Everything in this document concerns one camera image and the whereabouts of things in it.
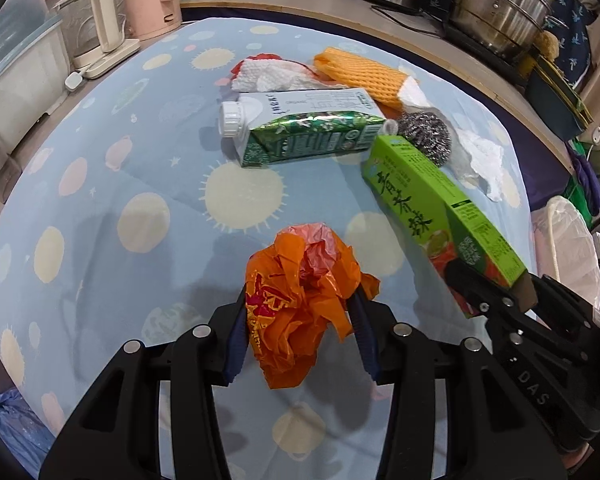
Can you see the navy printed cloth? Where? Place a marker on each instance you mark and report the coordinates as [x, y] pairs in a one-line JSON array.
[[575, 25]]

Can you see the blue plastic bag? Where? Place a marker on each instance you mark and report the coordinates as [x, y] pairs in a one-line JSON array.
[[10, 430]]

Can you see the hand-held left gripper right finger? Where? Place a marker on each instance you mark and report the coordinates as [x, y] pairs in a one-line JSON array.
[[367, 347]]

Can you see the orange plastic bag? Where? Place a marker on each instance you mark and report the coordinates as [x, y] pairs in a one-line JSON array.
[[290, 305]]

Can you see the orange foam net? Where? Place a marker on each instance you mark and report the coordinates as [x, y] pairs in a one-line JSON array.
[[360, 72]]

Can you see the green cardboard box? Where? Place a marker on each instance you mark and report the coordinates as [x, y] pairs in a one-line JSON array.
[[420, 200]]

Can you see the green white milk carton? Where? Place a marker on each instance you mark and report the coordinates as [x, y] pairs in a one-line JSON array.
[[305, 130]]

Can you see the translucent plastic storage box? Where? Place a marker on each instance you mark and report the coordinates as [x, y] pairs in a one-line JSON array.
[[20, 75]]

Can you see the pink thermos jug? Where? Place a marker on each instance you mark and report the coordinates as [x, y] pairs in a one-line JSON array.
[[150, 0]]

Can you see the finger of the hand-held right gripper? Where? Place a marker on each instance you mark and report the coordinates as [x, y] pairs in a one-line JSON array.
[[480, 295], [565, 307]]

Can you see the green plastic bag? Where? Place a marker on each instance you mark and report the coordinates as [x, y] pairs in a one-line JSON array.
[[572, 195]]

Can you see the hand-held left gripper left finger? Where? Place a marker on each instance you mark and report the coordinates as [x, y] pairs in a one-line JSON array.
[[235, 345]]

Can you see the red plastic scrap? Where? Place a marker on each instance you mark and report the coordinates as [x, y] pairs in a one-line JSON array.
[[260, 56]]

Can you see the steel steamer pot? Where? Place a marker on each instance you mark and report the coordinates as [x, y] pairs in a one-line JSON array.
[[505, 10]]

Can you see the steel wool scrubber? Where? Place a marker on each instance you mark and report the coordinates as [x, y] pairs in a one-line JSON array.
[[425, 135]]

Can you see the white lined waste bin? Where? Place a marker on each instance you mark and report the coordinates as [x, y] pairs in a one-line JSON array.
[[575, 250]]

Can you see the white power plug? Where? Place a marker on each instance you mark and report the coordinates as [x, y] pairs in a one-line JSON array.
[[74, 81]]

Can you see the brown loofah sponge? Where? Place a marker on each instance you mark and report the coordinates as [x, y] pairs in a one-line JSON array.
[[546, 44]]

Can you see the dark blue basin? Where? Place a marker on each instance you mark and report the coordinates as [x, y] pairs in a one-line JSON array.
[[550, 102]]

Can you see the white tissue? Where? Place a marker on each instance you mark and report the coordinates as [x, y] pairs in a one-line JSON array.
[[485, 165], [270, 77]]

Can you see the purple cloth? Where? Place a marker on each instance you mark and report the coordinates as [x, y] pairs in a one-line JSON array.
[[587, 180]]

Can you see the yellow tray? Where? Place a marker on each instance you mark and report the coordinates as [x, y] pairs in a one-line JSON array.
[[562, 82]]

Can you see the black induction cooker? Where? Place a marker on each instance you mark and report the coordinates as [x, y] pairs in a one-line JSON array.
[[485, 57]]

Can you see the white electric kettle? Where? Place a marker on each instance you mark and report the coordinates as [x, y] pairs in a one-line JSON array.
[[100, 25]]

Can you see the blue printed tablecloth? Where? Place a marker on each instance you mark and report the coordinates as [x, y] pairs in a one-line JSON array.
[[130, 200]]

